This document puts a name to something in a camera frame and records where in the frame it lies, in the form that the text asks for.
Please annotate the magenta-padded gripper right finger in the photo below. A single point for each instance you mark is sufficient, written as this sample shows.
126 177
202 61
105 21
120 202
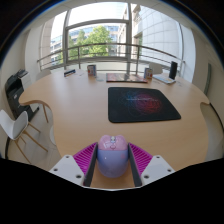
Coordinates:
142 159

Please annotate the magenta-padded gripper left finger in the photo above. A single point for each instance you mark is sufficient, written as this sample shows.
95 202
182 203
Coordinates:
83 159

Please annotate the pink and lilac computer mouse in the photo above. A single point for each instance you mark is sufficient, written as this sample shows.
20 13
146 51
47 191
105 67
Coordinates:
112 156

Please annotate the black mouse pad, red-blue print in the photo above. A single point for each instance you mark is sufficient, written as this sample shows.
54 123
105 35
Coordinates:
141 105

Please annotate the small white round table base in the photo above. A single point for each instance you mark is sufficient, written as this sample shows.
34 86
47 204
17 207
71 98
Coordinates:
52 135

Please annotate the white chair with wooden legs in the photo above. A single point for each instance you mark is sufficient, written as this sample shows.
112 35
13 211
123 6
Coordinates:
13 125
156 68
42 74

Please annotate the red and blue magazine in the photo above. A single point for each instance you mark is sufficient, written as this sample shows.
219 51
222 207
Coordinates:
126 78

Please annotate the white booklet with yellow print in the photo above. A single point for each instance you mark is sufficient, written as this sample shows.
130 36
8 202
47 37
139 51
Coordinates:
163 78

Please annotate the printed mug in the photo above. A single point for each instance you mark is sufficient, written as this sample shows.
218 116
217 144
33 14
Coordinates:
148 73
92 70

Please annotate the small dark blue box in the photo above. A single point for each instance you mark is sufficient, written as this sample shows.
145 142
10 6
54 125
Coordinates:
69 72

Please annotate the black office printer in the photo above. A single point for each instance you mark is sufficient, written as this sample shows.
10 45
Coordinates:
16 95

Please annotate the black cylinder speaker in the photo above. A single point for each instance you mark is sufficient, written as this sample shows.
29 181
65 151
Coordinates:
173 70

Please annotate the metal balcony railing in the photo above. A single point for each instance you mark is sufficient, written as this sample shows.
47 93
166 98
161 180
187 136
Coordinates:
106 44

